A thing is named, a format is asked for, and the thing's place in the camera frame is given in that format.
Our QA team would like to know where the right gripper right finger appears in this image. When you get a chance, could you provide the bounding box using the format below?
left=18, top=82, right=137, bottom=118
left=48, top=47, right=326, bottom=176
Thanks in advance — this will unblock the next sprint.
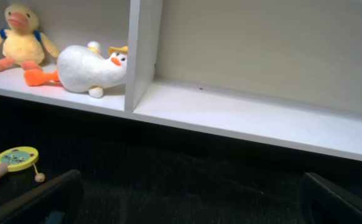
left=299, top=171, right=362, bottom=224

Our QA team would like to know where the white shelf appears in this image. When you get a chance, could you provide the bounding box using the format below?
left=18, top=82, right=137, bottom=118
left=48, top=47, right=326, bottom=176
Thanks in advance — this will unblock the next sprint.
left=0, top=0, right=362, bottom=165

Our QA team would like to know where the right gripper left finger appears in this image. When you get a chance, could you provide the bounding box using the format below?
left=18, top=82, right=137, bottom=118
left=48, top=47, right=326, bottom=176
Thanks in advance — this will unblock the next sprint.
left=0, top=169, right=85, bottom=224

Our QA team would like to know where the white plush duck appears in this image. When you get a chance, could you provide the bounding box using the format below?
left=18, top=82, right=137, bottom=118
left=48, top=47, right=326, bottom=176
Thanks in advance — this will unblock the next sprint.
left=23, top=40, right=129, bottom=100

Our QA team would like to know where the yellow plush duck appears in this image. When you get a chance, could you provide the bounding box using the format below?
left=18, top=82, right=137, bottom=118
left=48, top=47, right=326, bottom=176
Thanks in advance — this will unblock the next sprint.
left=0, top=4, right=61, bottom=73

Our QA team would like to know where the yellow wooden rattle drum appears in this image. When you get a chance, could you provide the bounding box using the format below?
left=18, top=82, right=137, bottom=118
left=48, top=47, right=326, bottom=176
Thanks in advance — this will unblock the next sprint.
left=0, top=146, right=46, bottom=192

